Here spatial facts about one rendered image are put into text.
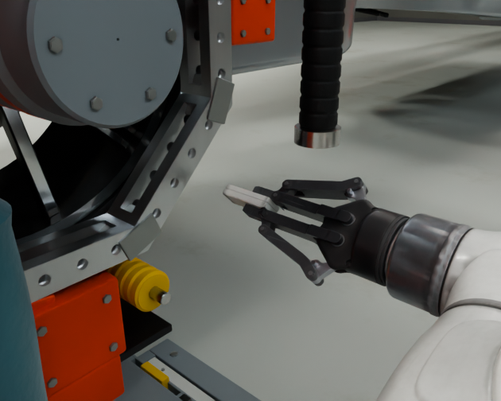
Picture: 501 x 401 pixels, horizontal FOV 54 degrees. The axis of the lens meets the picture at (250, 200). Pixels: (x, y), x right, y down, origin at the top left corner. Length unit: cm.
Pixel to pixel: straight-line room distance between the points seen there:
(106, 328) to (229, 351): 77
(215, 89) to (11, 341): 39
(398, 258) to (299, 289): 115
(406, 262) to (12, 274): 33
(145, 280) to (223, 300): 91
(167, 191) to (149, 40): 27
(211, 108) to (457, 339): 42
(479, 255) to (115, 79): 32
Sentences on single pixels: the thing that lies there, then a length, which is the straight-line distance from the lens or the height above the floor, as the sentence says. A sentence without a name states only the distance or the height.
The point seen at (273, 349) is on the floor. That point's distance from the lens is 138.
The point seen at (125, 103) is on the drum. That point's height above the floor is 80.
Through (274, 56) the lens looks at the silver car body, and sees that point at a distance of 98.
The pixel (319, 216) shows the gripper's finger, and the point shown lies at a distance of 56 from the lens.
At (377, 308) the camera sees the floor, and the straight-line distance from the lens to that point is 157.
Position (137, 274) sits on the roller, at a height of 54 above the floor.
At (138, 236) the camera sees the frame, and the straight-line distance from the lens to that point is 62.
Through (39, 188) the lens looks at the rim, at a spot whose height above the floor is 66.
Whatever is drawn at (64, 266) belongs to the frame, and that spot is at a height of 61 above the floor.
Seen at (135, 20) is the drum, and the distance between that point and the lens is 39.
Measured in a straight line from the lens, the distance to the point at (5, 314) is 41.
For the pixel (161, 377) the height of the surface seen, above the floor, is 18.
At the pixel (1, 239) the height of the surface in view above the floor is 72.
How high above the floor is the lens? 88
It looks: 23 degrees down
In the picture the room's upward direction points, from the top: straight up
